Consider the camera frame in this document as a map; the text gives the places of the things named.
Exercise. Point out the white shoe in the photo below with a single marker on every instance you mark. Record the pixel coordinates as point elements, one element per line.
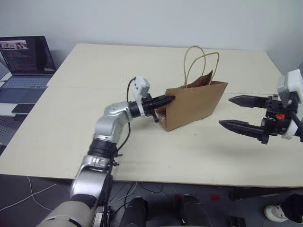
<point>274,212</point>

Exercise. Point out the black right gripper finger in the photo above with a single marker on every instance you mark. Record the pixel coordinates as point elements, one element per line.
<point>251,101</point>
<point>243,128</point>

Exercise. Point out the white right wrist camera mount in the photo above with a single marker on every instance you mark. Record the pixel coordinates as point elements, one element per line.
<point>294,82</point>

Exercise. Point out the open grey laptop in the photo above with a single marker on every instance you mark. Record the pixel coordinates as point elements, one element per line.
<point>23,56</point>

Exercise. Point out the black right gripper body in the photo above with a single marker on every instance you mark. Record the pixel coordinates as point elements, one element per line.
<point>275,123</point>

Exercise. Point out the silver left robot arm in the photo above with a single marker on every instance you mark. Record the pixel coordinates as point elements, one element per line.
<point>111,120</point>

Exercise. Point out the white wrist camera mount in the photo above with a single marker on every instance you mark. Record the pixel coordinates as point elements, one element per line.
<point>140,86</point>
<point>294,82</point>

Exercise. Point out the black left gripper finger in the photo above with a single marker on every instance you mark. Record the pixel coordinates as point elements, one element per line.
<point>164,100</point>

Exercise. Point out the brown paper bag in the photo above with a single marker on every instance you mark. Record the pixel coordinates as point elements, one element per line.
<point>194,106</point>

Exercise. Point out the black trouser leg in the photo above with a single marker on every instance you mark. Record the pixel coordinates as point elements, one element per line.
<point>294,208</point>

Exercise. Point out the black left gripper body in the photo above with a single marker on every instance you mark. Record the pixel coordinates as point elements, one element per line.
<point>149,104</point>

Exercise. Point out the white perforated stand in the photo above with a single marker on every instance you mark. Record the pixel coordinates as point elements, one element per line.
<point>4,72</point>

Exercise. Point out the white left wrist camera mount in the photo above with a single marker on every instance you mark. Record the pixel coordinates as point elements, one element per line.
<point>140,86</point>

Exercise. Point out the dark rounded shape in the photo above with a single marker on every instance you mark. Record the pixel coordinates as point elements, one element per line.
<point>136,212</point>
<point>193,210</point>

